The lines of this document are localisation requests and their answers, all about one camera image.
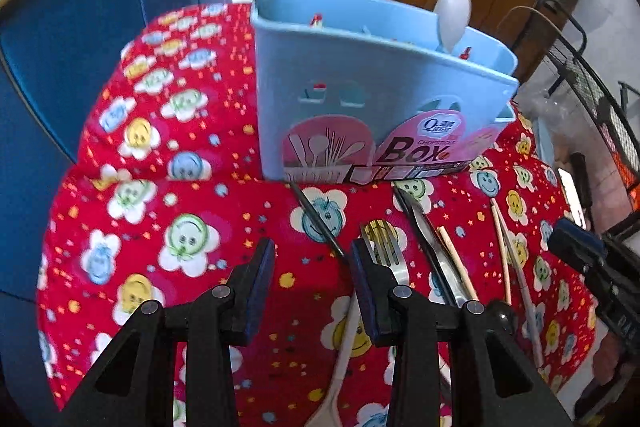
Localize red smiley flower tablecloth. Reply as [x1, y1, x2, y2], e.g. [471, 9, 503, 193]
[37, 2, 601, 427]

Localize wooden chopstick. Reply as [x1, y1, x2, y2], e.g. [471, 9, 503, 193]
[489, 199, 513, 305]
[438, 226, 480, 303]

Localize smartphone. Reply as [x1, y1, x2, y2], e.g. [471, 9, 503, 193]
[557, 168, 587, 230]

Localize metal tongs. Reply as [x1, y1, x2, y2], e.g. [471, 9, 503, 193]
[392, 187, 471, 308]

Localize metal fork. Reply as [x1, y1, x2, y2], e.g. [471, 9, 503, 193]
[359, 219, 412, 288]

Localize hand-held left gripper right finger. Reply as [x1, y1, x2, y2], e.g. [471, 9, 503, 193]
[349, 238, 576, 427]

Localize black wire rack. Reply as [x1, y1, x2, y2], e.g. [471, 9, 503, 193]
[500, 0, 640, 238]

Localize person's right hand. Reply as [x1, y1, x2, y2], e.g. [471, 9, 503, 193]
[592, 332, 633, 388]

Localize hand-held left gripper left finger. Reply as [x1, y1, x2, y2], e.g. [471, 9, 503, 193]
[55, 237, 277, 427]

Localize light blue utensil box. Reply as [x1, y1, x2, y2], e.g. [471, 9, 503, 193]
[249, 0, 521, 185]

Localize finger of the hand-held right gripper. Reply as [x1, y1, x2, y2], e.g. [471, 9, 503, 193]
[547, 218, 608, 273]

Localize pale chopstick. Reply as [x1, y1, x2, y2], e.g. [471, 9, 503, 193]
[497, 227, 545, 368]

